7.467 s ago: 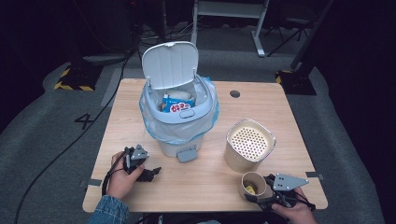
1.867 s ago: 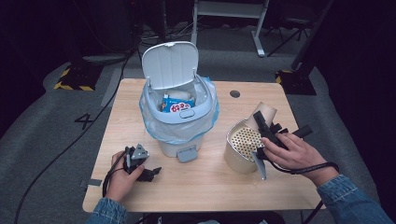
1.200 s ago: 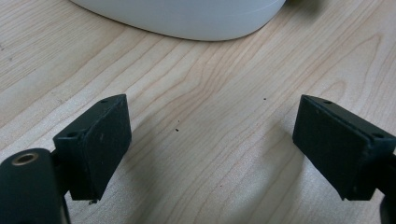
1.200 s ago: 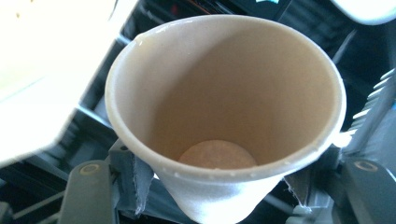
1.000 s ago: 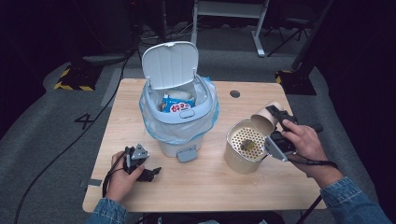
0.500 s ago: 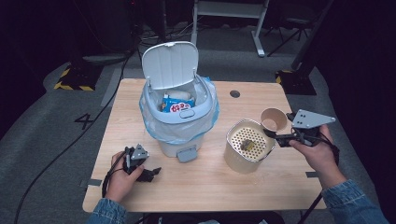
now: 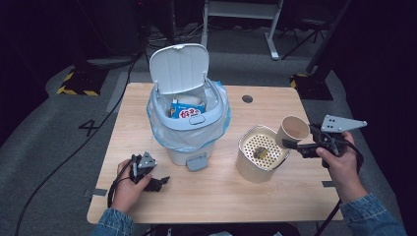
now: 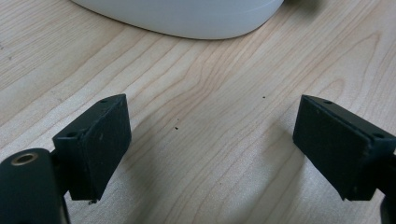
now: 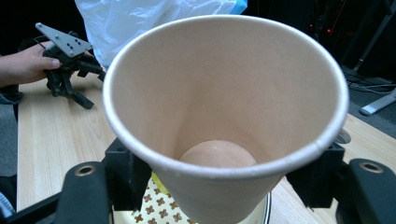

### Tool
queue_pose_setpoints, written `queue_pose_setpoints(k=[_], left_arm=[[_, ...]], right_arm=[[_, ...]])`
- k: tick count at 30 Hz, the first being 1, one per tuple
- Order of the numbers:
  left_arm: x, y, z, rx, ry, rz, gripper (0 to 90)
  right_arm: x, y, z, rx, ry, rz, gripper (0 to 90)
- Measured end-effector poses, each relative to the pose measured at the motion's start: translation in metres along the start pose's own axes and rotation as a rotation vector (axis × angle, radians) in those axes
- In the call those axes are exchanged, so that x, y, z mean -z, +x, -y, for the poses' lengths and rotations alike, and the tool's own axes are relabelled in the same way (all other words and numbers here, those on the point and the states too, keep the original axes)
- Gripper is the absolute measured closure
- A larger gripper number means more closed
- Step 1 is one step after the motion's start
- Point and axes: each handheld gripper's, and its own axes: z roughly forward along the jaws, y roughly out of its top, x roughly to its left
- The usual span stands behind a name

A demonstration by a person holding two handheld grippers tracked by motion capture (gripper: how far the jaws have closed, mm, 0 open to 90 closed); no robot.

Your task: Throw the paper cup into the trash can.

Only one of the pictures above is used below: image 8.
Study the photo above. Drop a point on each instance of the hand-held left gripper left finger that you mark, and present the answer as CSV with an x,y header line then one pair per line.
x,y
96,152

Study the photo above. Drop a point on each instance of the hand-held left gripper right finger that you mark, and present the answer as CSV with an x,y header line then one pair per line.
x,y
339,152

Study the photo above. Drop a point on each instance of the white round container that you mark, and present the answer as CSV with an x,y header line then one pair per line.
x,y
186,17

